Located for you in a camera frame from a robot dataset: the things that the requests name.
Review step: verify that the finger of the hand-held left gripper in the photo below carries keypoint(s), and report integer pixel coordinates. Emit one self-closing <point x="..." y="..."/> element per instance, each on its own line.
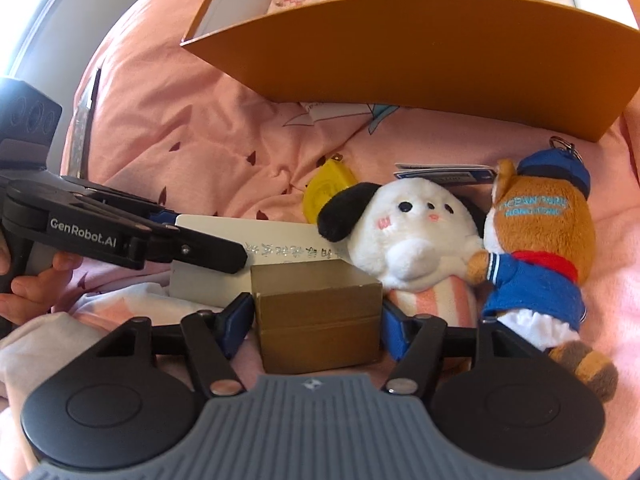
<point x="161" y="219"/>
<point x="200" y="250"/>

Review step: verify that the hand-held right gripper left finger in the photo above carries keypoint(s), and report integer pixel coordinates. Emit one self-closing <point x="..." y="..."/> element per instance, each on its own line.
<point x="237" y="322"/>

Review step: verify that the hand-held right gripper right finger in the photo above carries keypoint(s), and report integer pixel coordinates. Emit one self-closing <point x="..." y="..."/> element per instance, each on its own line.
<point x="395" y="332"/>

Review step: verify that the small brown gift box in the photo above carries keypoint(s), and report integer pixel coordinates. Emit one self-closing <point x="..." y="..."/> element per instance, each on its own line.
<point x="315" y="330"/>

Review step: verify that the long white card box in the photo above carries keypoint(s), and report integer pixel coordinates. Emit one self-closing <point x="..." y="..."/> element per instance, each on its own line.
<point x="280" y="235"/>

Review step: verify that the white dog plush toy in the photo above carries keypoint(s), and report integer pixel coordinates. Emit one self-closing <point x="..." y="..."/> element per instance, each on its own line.
<point x="415" y="240"/>

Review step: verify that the yellow small toy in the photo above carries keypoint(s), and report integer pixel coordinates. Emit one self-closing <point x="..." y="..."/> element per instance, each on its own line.
<point x="325" y="190"/>

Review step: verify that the orange cardboard box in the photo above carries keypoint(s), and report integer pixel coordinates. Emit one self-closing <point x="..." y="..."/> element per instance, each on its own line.
<point x="400" y="60"/>

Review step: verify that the person's left hand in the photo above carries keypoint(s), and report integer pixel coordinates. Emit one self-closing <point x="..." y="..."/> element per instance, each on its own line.
<point x="35" y="295"/>

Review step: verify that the pink printed duvet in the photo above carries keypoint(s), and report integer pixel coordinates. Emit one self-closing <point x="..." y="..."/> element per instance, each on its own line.
<point x="200" y="135"/>

